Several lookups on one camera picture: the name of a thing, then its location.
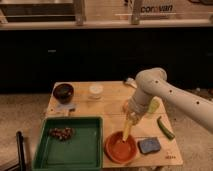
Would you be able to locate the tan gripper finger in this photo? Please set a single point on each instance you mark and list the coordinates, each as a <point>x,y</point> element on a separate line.
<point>133,118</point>

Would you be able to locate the wooden shelf post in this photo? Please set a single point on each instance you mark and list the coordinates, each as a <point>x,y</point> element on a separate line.
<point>79,8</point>
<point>136,11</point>

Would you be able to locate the wooden shelf post right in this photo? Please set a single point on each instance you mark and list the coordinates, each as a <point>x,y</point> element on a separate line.
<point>136,11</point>

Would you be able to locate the white cup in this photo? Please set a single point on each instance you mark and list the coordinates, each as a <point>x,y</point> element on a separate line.
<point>95,91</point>

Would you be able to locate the dark brown bowl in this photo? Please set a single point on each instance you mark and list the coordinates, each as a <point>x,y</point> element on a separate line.
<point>63,93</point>

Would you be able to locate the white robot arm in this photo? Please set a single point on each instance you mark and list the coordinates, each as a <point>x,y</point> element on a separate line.
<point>153,82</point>

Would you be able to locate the light green cup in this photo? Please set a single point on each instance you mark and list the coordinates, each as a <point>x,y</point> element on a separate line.
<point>153,106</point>

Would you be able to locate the wooden shelf post left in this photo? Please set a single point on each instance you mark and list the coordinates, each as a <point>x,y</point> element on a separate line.
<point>79,8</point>

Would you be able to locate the green cucumber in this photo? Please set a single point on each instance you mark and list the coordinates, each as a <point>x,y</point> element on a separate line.
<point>165,130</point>

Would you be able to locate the bunch of red grapes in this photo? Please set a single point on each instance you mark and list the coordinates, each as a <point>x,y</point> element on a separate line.
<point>61,134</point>

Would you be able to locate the green plastic tray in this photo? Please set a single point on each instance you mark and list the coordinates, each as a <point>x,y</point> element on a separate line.
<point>83,151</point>

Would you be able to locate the yellow banana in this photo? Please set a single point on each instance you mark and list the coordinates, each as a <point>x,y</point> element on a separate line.
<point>127,130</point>

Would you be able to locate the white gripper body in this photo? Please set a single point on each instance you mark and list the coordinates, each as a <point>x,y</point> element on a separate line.
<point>138,103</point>

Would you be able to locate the black chair frame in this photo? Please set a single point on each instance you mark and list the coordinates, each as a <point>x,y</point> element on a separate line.
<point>8,163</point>

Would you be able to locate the white sign with lettering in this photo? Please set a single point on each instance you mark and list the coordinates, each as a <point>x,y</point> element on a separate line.
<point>155,7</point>

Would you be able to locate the red bowl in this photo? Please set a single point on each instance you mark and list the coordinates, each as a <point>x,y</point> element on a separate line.
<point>119,151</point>

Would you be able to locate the blue sponge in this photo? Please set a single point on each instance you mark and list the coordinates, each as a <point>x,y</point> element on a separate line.
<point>149,145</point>

